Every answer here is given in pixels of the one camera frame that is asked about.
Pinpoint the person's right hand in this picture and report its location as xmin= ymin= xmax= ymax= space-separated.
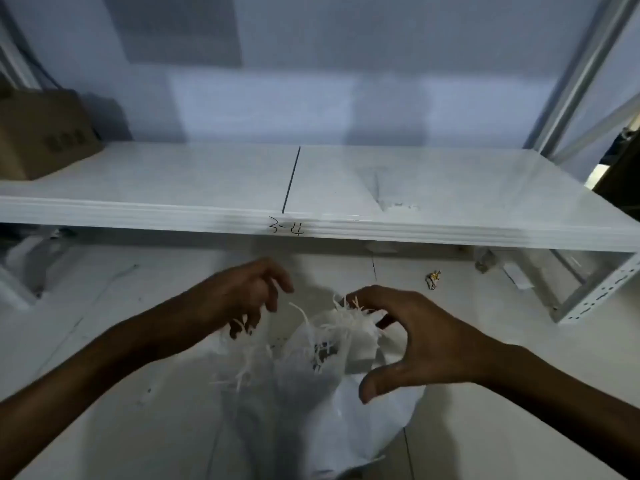
xmin=343 ymin=285 xmax=496 ymax=405

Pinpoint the person's left hand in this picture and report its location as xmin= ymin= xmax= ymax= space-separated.
xmin=195 ymin=258 xmax=295 ymax=341

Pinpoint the white shelf board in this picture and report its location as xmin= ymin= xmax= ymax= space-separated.
xmin=0 ymin=141 xmax=640 ymax=253

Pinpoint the white woven sack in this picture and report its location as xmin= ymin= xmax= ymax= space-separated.
xmin=209 ymin=294 xmax=426 ymax=480

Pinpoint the person's left forearm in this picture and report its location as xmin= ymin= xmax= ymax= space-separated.
xmin=0 ymin=289 xmax=211 ymax=480

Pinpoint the person's right forearm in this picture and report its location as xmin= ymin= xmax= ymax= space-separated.
xmin=479 ymin=342 xmax=640 ymax=475

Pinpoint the white paper scrap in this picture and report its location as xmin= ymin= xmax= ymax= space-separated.
xmin=502 ymin=262 xmax=536 ymax=291

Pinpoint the large brown cardboard box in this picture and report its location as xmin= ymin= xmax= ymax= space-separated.
xmin=0 ymin=87 xmax=106 ymax=181

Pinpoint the grey metal diagonal brace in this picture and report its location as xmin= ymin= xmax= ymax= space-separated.
xmin=549 ymin=92 xmax=640 ymax=165

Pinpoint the grey metal rear upright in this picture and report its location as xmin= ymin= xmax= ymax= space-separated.
xmin=0 ymin=39 xmax=41 ymax=91
xmin=522 ymin=0 xmax=640 ymax=158

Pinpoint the white perforated rack post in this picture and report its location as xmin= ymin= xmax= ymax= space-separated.
xmin=549 ymin=252 xmax=640 ymax=325
xmin=0 ymin=264 xmax=39 ymax=311

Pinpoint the black cable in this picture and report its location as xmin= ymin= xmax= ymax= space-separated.
xmin=0 ymin=9 xmax=61 ymax=91

